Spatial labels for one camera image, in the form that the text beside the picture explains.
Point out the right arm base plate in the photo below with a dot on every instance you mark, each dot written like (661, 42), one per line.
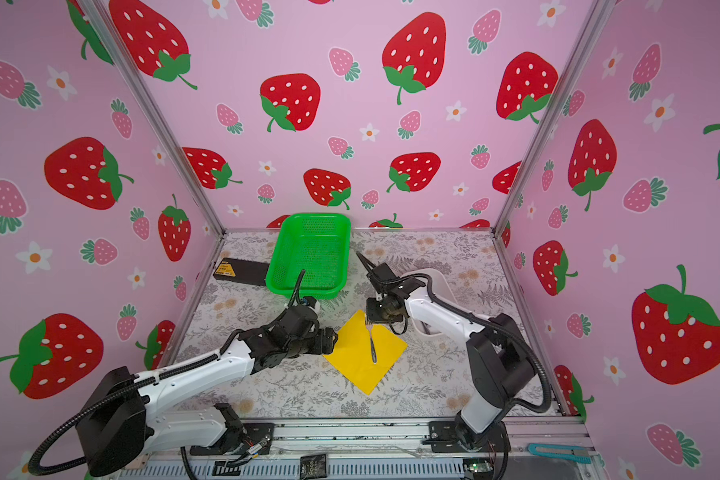
(451, 436)

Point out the teal utility knife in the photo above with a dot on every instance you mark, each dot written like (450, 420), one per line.
(561, 452)

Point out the yellow paper napkin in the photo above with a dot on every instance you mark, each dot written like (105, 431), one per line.
(351, 355)

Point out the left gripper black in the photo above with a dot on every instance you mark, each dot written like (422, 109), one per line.
(322, 346)

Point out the white plastic tray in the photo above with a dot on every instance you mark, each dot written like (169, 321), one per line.
(421, 308)

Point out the silver fork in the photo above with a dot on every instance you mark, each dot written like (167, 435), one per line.
(373, 352)

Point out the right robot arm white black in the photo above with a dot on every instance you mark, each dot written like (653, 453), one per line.
(505, 370)

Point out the black box yellow label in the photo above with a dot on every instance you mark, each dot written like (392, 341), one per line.
(241, 271)

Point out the green plastic basket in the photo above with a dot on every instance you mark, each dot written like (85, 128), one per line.
(311, 254)

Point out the small black circuit board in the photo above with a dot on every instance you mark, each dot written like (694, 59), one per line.
(313, 467)

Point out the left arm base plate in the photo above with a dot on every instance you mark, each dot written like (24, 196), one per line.
(250, 439)

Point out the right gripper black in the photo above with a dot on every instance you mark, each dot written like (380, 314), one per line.
(371, 312)

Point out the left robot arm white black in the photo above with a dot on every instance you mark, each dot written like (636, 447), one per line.
(130, 415)

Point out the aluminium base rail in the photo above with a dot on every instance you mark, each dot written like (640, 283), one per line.
(382, 448)

